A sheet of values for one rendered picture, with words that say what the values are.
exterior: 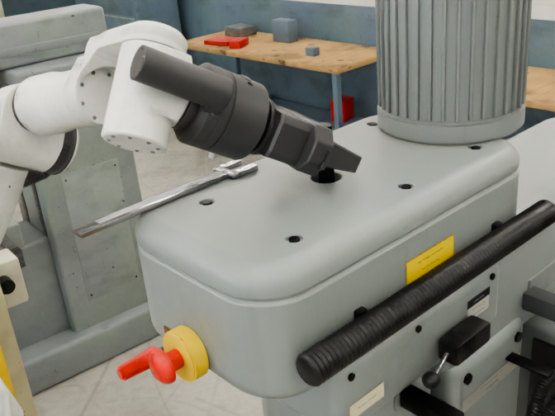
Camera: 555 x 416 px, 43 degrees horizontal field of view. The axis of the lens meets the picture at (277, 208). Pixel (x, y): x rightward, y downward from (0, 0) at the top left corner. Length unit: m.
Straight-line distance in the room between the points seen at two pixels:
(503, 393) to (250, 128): 0.62
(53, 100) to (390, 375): 0.50
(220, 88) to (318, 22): 6.14
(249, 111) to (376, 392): 0.36
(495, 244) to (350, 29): 5.73
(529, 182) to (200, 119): 0.62
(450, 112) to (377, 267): 0.26
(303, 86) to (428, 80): 6.24
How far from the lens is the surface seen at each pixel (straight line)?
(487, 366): 1.07
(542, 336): 1.24
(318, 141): 0.75
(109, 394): 3.68
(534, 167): 1.22
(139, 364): 0.88
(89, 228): 0.77
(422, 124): 0.93
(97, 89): 0.79
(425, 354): 0.91
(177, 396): 3.57
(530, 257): 1.10
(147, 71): 0.66
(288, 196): 0.80
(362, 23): 6.44
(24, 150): 0.91
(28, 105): 0.85
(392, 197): 0.78
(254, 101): 0.73
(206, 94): 0.68
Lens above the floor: 2.21
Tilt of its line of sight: 25 degrees down
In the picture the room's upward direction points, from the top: 5 degrees counter-clockwise
